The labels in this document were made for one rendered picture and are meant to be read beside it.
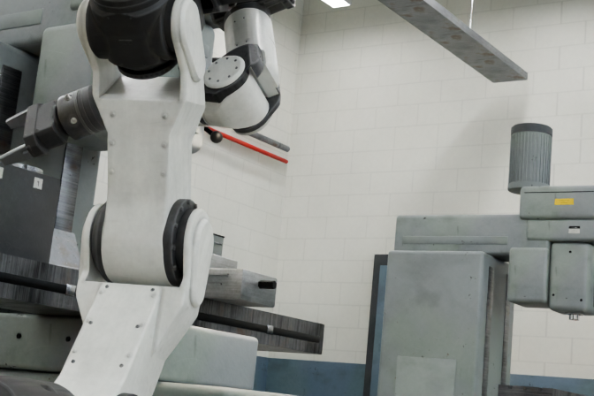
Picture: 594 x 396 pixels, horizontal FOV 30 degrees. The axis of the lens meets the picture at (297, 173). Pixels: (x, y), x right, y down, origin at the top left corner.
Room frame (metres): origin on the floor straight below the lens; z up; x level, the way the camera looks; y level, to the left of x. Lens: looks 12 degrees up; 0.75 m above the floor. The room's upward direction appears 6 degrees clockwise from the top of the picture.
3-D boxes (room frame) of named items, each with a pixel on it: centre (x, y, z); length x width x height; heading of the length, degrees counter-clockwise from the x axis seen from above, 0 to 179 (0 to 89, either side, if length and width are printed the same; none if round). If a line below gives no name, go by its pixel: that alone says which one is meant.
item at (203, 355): (2.50, 0.35, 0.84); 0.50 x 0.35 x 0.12; 55
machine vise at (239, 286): (2.65, 0.21, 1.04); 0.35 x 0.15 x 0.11; 58
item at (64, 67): (2.62, 0.51, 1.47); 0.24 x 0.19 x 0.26; 145
